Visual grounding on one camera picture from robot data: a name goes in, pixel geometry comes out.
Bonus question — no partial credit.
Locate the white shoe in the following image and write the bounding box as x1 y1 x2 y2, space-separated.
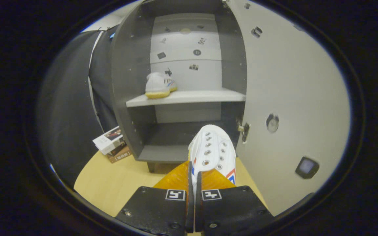
188 124 238 198
145 69 178 99

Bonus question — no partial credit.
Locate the brown book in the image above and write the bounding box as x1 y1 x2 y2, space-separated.
106 146 132 164

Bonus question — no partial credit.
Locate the light grey shoe cabinet door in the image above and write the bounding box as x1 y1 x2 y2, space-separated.
223 0 351 217

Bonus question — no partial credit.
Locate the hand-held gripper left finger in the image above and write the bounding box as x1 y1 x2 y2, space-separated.
115 161 195 236

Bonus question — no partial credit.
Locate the grey shoe cabinet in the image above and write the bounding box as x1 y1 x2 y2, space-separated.
110 0 248 173

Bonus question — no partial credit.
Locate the black backdrop cloth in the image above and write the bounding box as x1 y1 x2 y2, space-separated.
36 28 119 188

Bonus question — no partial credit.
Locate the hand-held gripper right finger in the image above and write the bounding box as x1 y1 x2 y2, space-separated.
195 167 275 236

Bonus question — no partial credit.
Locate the white book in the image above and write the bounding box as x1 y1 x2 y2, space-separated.
92 126 126 155

